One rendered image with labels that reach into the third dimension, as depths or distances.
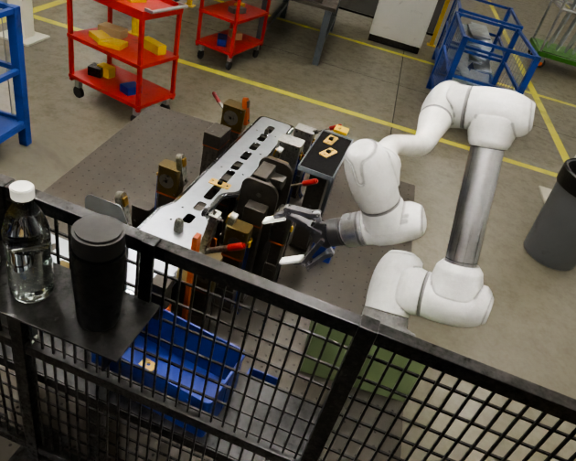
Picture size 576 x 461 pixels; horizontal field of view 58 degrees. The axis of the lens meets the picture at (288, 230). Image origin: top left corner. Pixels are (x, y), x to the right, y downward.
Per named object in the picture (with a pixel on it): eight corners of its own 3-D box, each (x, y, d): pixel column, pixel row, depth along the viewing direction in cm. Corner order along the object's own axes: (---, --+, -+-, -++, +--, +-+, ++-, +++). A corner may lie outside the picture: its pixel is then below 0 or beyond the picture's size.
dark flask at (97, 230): (91, 294, 85) (90, 205, 75) (133, 310, 84) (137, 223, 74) (62, 324, 79) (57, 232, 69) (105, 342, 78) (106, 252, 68)
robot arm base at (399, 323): (396, 331, 191) (400, 316, 191) (415, 338, 169) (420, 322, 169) (348, 317, 190) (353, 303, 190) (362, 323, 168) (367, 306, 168)
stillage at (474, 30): (432, 58, 782) (457, -8, 727) (483, 73, 776) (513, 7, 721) (430, 82, 686) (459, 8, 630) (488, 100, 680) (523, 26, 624)
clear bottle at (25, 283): (28, 271, 86) (18, 168, 74) (63, 284, 85) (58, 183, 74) (0, 294, 81) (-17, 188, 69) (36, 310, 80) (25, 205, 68)
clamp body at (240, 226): (217, 295, 194) (232, 216, 172) (244, 306, 192) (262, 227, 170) (209, 306, 188) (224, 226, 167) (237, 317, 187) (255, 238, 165)
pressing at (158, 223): (255, 114, 257) (256, 111, 257) (297, 129, 255) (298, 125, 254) (84, 278, 147) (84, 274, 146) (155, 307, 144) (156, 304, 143)
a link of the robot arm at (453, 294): (422, 308, 184) (486, 326, 176) (413, 322, 170) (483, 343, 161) (471, 87, 168) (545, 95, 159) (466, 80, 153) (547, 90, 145)
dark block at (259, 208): (230, 288, 198) (250, 198, 173) (248, 295, 197) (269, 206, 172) (225, 296, 194) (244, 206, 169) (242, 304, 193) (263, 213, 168)
